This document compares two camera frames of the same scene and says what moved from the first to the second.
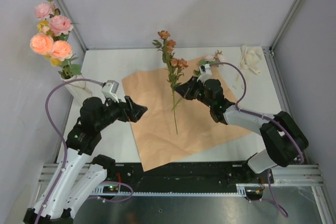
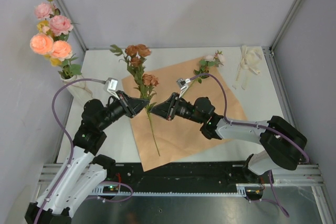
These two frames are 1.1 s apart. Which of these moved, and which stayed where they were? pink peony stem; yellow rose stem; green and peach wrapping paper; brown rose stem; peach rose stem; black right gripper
Moved: brown rose stem; black right gripper
Stayed: peach rose stem; yellow rose stem; green and peach wrapping paper; pink peony stem
